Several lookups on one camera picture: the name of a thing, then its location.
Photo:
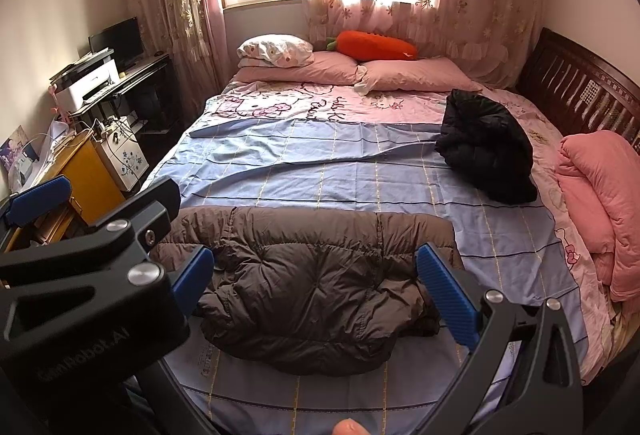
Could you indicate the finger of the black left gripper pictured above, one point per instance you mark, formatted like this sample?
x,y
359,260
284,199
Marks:
x,y
191,280
21,209

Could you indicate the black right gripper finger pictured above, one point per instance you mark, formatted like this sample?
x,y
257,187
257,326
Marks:
x,y
543,394

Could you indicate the brown puffer jacket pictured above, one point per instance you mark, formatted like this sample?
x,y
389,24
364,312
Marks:
x,y
311,291

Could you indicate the fingertip at bottom edge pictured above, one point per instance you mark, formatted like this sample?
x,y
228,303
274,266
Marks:
x,y
349,427

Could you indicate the wooden bedside cabinet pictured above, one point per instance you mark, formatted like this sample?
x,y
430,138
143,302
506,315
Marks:
x,y
93,193

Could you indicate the white floral box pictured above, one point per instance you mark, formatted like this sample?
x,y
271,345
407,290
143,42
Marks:
x,y
121,154

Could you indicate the white printer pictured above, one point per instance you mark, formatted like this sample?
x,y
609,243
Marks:
x,y
78,83

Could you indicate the blue checked bed sheet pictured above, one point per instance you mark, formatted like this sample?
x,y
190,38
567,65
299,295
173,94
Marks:
x,y
357,167

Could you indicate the black desk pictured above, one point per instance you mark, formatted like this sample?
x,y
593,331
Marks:
x,y
149,90

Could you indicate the pink bed cover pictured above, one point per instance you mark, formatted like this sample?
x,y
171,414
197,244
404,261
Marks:
x,y
342,104

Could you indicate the black computer monitor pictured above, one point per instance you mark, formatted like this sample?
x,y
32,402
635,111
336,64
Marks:
x,y
124,39

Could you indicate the pink folded quilt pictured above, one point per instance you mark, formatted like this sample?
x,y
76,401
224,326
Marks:
x,y
598,174

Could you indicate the white floral pillow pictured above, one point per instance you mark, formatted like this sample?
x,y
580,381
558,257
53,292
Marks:
x,y
275,51

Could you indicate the pink pillow left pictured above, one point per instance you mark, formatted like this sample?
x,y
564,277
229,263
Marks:
x,y
328,68

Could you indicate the pink pillow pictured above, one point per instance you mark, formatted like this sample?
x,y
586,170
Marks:
x,y
437,75
328,68

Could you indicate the black folded jacket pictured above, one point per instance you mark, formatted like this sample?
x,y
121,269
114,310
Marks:
x,y
481,141

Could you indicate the orange carrot plush pillow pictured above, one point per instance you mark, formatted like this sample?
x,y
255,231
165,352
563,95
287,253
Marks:
x,y
368,47

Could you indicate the dark wooden headboard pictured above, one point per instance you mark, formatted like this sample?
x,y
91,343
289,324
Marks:
x,y
578,91

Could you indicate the pink pillow right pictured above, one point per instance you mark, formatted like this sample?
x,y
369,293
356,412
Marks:
x,y
437,75

